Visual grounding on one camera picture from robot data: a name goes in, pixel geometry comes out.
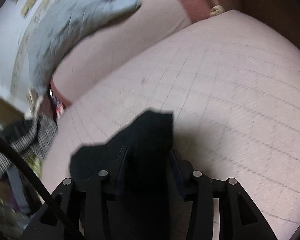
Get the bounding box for black pants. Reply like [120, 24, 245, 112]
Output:
[69, 109, 173, 181]

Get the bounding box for colourful small packet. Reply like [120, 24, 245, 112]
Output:
[49, 87, 64, 119]

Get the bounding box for black and white striped garment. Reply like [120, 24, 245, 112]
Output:
[0, 114, 58, 162]

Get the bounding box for green patterned cloth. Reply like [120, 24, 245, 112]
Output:
[26, 155, 42, 178]

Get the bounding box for grey-blue quilted blanket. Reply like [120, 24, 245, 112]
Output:
[27, 0, 141, 96]

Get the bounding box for pink sofa back cushion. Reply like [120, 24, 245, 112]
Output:
[50, 0, 210, 106]

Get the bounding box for cream knotted tassel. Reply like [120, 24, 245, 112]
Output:
[210, 4, 225, 17]

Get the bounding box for black cable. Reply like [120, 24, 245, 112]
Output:
[0, 130, 56, 205]

